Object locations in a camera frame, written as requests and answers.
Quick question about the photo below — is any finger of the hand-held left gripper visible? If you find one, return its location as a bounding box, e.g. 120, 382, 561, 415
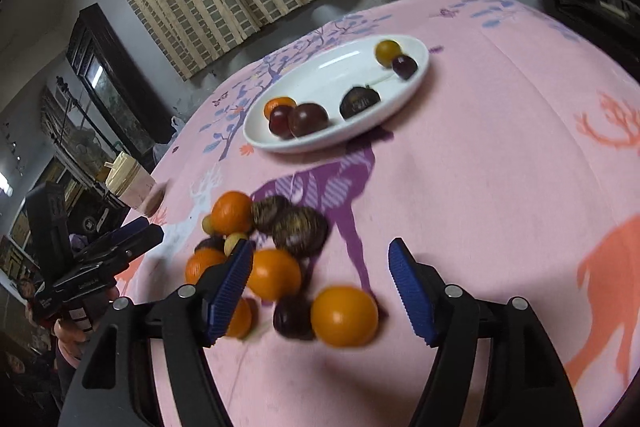
74, 218, 152, 261
75, 226, 166, 279

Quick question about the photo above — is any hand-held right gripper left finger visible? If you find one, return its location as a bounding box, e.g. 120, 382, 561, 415
59, 238, 256, 427

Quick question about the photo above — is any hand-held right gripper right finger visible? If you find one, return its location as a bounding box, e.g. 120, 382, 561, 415
387, 237, 586, 427

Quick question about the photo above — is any orange mandarin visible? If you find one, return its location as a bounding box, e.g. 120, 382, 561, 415
246, 249, 303, 302
210, 191, 254, 235
224, 297, 254, 340
310, 286, 380, 348
185, 248, 228, 285

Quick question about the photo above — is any small dark red cherry tomato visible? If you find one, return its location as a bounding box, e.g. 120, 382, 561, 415
269, 106, 295, 140
194, 237, 227, 255
391, 55, 419, 80

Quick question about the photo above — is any large dark red cherry tomato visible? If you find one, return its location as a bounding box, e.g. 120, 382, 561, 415
287, 103, 330, 136
272, 296, 317, 341

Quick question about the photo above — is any dark brown water chestnut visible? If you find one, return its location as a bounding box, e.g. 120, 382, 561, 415
250, 195, 293, 233
271, 206, 330, 259
339, 84, 382, 120

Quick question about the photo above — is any white oval plate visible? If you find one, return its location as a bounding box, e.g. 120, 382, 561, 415
243, 34, 431, 154

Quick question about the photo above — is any person's left hand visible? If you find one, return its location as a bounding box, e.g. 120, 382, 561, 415
54, 287, 121, 370

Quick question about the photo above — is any paper cup with lid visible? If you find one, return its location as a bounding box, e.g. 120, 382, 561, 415
104, 152, 157, 212

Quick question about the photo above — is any wooden display shelf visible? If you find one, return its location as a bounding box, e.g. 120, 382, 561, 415
0, 79, 126, 220

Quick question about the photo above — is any dark framed cabinet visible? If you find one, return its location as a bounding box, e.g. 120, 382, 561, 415
65, 3, 174, 158

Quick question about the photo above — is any pink deer print tablecloth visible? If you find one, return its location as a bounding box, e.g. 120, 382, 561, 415
120, 0, 640, 427

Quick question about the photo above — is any small orange kumquat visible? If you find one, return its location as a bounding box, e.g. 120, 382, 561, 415
264, 97, 297, 118

